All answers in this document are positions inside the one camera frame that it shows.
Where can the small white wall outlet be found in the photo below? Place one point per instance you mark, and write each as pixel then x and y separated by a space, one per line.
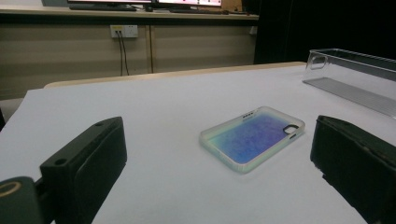
pixel 253 30

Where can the clear plastic storage box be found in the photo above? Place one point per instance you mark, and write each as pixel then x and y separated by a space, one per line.
pixel 358 93

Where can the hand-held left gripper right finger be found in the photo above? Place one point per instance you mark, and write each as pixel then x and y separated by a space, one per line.
pixel 358 161

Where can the white wall socket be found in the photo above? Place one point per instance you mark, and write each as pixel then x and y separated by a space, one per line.
pixel 124 31

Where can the long background desk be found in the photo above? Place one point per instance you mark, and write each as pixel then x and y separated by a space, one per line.
pixel 62 11

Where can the white table sheet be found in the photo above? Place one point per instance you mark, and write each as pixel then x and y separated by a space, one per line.
pixel 155 124

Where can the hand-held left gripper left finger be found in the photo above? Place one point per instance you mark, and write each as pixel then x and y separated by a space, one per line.
pixel 77 174

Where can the blue iridescent phone case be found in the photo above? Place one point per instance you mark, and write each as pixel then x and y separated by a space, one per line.
pixel 249 140

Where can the dark curtain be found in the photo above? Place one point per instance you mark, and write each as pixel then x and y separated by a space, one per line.
pixel 327 28

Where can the black keyboard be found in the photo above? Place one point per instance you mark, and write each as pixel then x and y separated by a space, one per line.
pixel 102 7

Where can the light wooden table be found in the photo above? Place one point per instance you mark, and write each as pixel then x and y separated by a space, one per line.
pixel 155 76

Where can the computer monitor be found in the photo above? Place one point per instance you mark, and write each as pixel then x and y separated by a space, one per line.
pixel 190 2
pixel 109 1

